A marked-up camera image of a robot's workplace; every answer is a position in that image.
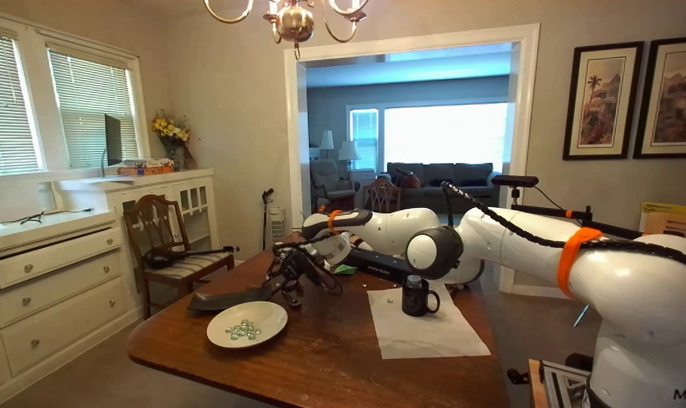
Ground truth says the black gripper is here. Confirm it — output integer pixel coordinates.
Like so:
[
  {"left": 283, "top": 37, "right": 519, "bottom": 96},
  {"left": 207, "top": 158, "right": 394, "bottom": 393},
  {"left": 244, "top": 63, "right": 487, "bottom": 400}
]
[{"left": 260, "top": 241, "right": 346, "bottom": 314}]

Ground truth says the black rectangular plate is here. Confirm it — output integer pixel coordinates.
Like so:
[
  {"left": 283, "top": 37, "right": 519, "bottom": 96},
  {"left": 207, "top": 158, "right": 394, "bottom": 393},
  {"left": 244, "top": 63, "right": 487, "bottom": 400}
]
[{"left": 188, "top": 283, "right": 281, "bottom": 318}]

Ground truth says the white shallow bowl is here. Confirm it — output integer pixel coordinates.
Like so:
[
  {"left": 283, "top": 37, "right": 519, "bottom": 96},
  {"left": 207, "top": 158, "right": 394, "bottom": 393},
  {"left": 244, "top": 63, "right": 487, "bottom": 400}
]
[{"left": 205, "top": 299, "right": 290, "bottom": 352}]

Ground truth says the long black box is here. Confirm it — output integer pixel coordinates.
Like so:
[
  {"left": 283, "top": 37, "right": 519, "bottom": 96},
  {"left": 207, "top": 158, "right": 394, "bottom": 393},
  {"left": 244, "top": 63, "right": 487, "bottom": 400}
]
[{"left": 344, "top": 247, "right": 418, "bottom": 286}]

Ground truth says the grey armchair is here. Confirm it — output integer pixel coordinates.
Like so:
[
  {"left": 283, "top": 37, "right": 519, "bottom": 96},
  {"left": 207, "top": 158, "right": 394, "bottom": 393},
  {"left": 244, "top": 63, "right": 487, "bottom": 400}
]
[{"left": 311, "top": 158, "right": 360, "bottom": 213}]

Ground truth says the black mug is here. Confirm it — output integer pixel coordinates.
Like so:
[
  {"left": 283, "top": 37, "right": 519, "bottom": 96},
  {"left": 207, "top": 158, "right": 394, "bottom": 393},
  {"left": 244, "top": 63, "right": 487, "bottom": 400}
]
[{"left": 402, "top": 272, "right": 444, "bottom": 321}]

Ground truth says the wooden rocking chair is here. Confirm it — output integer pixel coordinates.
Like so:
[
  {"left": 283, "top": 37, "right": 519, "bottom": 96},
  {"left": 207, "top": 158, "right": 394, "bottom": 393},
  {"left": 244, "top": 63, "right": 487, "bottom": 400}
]
[{"left": 364, "top": 176, "right": 405, "bottom": 213}]

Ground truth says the white paper sheet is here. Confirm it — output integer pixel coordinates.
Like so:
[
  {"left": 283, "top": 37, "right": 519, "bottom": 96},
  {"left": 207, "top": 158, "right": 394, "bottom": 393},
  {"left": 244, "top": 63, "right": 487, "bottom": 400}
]
[{"left": 364, "top": 280, "right": 493, "bottom": 364}]

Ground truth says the white table lamp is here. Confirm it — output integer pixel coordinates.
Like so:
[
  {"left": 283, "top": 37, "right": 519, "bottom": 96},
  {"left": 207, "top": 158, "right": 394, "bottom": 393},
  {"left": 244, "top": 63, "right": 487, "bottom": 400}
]
[
  {"left": 317, "top": 129, "right": 337, "bottom": 161},
  {"left": 337, "top": 138, "right": 362, "bottom": 172}
]

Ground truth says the white glass-door cabinet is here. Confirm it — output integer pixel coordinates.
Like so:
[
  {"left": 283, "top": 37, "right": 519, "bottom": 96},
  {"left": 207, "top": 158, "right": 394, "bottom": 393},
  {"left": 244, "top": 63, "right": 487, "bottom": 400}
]
[{"left": 58, "top": 168, "right": 221, "bottom": 263}]

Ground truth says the dark sofa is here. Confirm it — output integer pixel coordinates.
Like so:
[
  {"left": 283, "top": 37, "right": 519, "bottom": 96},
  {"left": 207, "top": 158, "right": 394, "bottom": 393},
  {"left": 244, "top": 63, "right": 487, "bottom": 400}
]
[{"left": 385, "top": 161, "right": 497, "bottom": 211}]

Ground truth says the yellow flower bouquet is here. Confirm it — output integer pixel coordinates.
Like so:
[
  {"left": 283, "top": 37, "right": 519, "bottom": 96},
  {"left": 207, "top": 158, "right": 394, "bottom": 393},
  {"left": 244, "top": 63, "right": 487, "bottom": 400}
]
[{"left": 150, "top": 110, "right": 199, "bottom": 172}]

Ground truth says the white drawer dresser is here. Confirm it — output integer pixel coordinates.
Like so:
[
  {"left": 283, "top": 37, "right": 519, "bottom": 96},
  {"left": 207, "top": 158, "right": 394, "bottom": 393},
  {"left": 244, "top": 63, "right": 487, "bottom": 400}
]
[{"left": 0, "top": 211, "right": 145, "bottom": 406}]

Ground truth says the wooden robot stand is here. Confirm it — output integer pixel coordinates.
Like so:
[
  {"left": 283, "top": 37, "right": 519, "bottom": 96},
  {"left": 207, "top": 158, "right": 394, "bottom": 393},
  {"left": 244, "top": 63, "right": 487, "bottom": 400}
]
[{"left": 525, "top": 357, "right": 551, "bottom": 408}]

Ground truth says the brass chandelier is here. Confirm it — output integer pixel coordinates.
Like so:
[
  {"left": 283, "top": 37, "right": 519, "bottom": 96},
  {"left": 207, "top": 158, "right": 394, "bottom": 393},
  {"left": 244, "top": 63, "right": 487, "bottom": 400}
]
[{"left": 201, "top": 0, "right": 373, "bottom": 50}]

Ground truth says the white window blind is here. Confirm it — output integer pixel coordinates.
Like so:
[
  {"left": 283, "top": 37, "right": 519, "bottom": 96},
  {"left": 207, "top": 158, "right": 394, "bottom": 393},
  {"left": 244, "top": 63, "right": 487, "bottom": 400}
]
[
  {"left": 45, "top": 49, "right": 145, "bottom": 172},
  {"left": 0, "top": 29, "right": 42, "bottom": 179}
]

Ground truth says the black framed picture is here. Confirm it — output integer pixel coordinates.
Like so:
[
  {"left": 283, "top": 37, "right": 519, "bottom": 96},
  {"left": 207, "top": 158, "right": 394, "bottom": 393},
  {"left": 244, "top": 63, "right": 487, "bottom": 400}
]
[
  {"left": 562, "top": 40, "right": 648, "bottom": 163},
  {"left": 631, "top": 34, "right": 686, "bottom": 161}
]

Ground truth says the black camera stand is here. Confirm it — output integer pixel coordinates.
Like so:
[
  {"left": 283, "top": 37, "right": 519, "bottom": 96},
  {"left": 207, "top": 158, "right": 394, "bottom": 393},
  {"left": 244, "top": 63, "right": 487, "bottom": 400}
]
[{"left": 260, "top": 186, "right": 279, "bottom": 257}]

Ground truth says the dark upright frame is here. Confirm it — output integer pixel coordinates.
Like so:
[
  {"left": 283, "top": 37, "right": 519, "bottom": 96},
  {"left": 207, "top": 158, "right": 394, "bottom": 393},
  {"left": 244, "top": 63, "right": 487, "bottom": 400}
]
[{"left": 103, "top": 112, "right": 127, "bottom": 168}]

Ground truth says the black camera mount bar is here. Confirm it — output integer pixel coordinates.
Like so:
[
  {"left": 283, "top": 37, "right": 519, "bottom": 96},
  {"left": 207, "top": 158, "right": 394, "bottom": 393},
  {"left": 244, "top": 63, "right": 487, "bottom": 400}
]
[{"left": 490, "top": 172, "right": 544, "bottom": 211}]

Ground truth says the aluminium base frame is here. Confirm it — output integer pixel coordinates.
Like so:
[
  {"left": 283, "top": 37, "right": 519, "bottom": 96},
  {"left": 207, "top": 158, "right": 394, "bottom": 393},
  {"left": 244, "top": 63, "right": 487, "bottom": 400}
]
[{"left": 542, "top": 358, "right": 595, "bottom": 408}]

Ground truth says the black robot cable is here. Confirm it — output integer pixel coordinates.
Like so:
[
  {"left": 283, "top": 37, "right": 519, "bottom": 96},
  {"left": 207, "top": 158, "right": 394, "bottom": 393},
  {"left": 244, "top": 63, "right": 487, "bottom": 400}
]
[{"left": 440, "top": 181, "right": 686, "bottom": 280}]

